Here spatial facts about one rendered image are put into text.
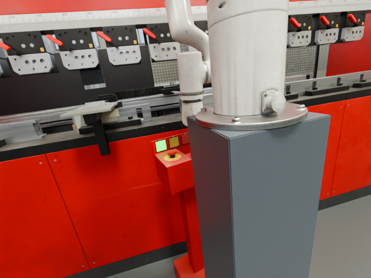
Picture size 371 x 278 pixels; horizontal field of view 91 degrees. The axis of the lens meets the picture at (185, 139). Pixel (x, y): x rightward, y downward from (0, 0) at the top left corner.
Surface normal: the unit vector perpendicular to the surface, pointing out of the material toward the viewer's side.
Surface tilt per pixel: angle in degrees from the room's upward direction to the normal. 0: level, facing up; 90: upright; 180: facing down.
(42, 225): 90
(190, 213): 90
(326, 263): 0
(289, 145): 90
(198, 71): 93
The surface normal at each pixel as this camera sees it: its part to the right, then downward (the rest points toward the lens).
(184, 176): 0.45, 0.24
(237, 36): -0.47, 0.33
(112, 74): 0.24, 0.29
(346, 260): -0.11, -0.94
